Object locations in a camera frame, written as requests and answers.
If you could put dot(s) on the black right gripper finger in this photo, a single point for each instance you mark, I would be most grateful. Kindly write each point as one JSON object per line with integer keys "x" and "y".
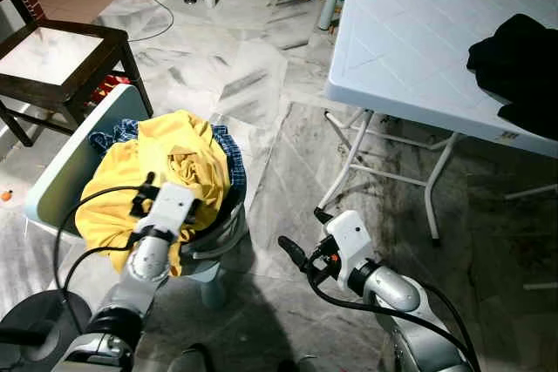
{"x": 294, "y": 252}
{"x": 323, "y": 214}

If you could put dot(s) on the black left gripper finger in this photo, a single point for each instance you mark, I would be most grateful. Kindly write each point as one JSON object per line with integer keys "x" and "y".
{"x": 149, "y": 179}
{"x": 193, "y": 208}

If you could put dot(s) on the yellow shirt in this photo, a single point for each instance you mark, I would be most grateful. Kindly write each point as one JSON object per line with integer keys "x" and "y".
{"x": 174, "y": 141}

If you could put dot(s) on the black garment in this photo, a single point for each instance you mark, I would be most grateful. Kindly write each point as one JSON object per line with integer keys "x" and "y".
{"x": 519, "y": 67}

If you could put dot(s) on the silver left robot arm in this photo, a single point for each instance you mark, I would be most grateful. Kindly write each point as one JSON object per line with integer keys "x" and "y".
{"x": 139, "y": 276}

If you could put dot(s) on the blue plaid cloth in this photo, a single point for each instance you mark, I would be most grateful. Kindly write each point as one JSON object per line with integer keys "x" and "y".
{"x": 231, "y": 158}

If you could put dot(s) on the grey laundry bin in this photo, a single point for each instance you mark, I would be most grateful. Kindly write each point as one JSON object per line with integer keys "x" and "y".
{"x": 52, "y": 189}

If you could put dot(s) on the red toy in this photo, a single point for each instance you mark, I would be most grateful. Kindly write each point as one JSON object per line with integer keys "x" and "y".
{"x": 109, "y": 86}

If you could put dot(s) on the grey right robot foot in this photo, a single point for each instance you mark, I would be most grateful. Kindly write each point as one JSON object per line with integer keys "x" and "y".
{"x": 301, "y": 365}

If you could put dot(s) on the grey robot foot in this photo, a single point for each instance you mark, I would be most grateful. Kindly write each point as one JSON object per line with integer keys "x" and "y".
{"x": 301, "y": 365}
{"x": 190, "y": 359}

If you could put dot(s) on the grey left robot foot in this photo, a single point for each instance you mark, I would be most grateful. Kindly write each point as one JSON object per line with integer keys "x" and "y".
{"x": 190, "y": 359}

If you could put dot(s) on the dark wooden stool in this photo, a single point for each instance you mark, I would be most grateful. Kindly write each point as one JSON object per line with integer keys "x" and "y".
{"x": 48, "y": 54}

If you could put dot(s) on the black round base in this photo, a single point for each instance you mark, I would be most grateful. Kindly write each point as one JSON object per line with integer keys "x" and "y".
{"x": 52, "y": 315}

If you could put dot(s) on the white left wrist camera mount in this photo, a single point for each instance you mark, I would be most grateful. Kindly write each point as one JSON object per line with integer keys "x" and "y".
{"x": 170, "y": 209}

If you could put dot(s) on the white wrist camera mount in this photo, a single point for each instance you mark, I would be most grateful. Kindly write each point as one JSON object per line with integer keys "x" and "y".
{"x": 350, "y": 240}
{"x": 170, "y": 209}

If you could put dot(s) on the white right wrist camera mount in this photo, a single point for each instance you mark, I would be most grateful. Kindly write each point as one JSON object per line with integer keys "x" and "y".
{"x": 350, "y": 240}

